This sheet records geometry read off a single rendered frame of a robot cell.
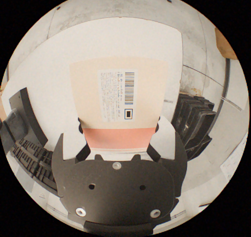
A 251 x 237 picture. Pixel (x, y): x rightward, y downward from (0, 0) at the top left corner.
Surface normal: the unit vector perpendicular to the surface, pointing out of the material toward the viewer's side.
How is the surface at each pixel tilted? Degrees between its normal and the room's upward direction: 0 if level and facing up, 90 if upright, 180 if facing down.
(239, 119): 90
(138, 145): 0
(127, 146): 0
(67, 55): 0
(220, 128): 90
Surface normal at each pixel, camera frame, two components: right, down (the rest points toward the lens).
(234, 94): -1.00, 0.01
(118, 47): 0.04, 0.48
